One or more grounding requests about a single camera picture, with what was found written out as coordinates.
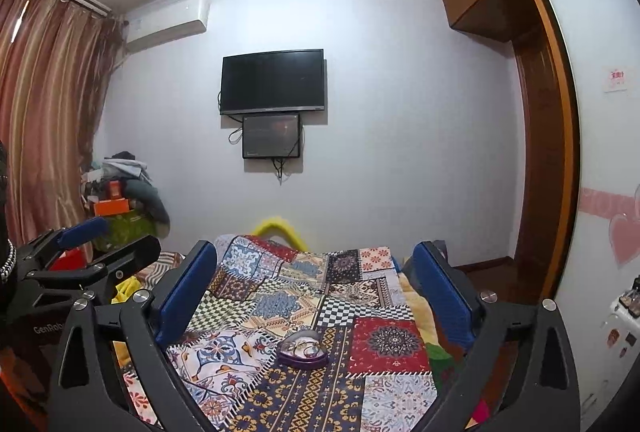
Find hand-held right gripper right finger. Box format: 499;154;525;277
412;239;582;432

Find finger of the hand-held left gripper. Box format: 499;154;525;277
22;234;162;308
15;217;109;279

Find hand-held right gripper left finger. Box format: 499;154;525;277
47;239;236;432

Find purple heart-shaped jewelry box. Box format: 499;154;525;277
276;331;331;369

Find green box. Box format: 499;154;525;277
97;209;157;254

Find striped bed sheet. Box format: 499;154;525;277
139;251;190;286

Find yellow cloth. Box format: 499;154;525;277
111;276;145;306

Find orange box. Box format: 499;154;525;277
92;198;132;217

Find pile of grey clothes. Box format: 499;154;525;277
81;152;172;239

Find patchwork printed blanket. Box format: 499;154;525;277
112;234;493;432

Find yellow foam tube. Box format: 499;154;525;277
251;215;309;246

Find striped brown curtain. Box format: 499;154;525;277
0;0;124;263

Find white cabinet with stickers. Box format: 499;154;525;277
574;294;640;413

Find small dark bottles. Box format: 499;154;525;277
619;277;640;314

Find pink heart sticker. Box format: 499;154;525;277
607;212;640;269

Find white sliding wardrobe door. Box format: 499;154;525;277
530;0;640;313

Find white air conditioner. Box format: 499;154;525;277
123;0;208;54

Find white paper note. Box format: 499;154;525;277
603;67;629;93

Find black white braided cord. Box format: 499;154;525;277
0;239;17;282

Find black hanging cable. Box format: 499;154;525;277
270;157;292;185

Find wooden wardrobe frame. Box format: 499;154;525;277
514;0;582;299

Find small black wall screen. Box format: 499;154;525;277
241;113;304;160

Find black wall television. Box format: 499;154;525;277
219;49;327;116

